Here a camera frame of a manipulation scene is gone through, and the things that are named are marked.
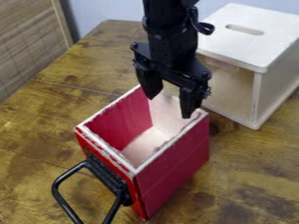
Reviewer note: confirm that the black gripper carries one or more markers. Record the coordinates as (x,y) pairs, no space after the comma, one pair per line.
(165,59)

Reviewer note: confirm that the red wooden drawer box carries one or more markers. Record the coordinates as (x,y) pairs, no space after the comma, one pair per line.
(151,147)

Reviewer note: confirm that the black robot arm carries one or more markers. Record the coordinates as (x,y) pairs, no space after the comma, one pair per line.
(173,16)

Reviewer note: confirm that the light wooden cabinet frame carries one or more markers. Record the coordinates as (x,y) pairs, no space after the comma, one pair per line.
(252,55)

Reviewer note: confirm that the black metal drawer handle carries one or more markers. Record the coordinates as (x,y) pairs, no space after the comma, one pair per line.
(89,187)

